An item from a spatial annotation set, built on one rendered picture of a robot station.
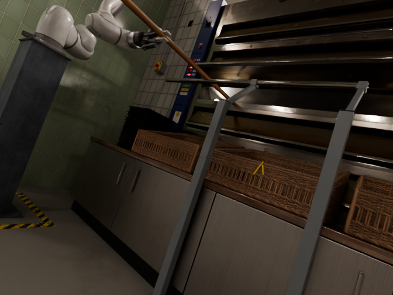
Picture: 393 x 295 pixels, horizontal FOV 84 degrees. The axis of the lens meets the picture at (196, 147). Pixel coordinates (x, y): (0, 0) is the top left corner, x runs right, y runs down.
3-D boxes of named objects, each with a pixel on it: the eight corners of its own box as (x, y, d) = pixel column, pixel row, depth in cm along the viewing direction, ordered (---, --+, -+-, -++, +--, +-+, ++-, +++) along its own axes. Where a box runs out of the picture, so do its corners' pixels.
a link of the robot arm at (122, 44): (138, 53, 133) (119, 44, 123) (124, 54, 143) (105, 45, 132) (142, 35, 132) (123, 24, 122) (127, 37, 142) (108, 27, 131)
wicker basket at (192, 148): (176, 164, 184) (188, 133, 186) (234, 186, 148) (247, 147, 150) (128, 150, 147) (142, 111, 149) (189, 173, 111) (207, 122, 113)
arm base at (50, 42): (15, 35, 129) (19, 27, 129) (55, 58, 147) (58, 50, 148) (26, 34, 119) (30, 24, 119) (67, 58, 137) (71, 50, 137)
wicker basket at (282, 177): (240, 188, 147) (252, 148, 149) (337, 224, 111) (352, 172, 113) (197, 176, 109) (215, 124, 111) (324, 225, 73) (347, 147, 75)
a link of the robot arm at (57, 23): (27, 29, 128) (41, -5, 130) (51, 47, 146) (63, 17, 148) (50, 35, 126) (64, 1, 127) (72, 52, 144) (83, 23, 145)
